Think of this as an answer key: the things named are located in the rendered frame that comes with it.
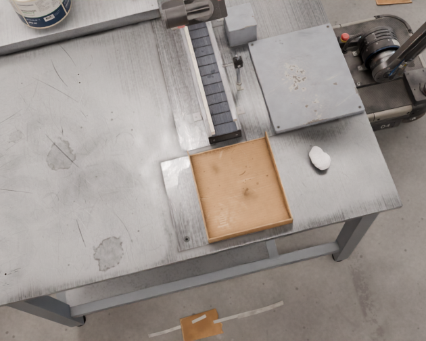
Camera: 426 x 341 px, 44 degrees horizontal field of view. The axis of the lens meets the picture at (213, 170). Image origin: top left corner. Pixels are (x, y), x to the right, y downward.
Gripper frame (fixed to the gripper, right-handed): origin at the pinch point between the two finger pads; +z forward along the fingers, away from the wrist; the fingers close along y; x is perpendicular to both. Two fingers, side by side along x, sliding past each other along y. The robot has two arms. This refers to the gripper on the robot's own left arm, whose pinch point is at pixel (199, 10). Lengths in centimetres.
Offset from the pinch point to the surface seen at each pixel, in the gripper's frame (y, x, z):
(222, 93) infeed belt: -1.9, 26.8, 16.1
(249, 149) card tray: -6.2, 45.0, 7.3
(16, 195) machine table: 70, 42, 9
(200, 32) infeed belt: -0.2, 6.6, 32.5
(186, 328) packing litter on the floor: 34, 127, 46
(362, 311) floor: -41, 136, 41
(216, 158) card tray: 4.9, 45.3, 6.8
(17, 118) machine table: 68, 20, 27
